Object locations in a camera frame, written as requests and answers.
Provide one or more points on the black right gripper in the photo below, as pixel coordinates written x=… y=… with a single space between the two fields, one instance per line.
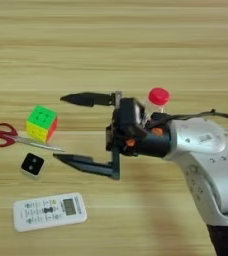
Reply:
x=146 y=141

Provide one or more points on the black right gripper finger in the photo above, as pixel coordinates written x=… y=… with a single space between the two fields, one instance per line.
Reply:
x=86 y=99

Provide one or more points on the small black white cube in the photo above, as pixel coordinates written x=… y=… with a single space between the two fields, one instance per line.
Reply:
x=32 y=164

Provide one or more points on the white remote control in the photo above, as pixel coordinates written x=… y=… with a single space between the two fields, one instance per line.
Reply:
x=49 y=211

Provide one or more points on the clear bottle red cap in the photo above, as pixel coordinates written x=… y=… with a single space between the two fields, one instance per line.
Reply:
x=158 y=96

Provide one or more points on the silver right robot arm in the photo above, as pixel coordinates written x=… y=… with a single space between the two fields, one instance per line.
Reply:
x=202 y=156

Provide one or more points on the small black white-label box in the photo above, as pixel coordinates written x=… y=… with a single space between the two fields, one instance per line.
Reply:
x=131 y=113

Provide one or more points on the green yellow puzzle cube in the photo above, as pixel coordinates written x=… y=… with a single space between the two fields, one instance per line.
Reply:
x=41 y=121

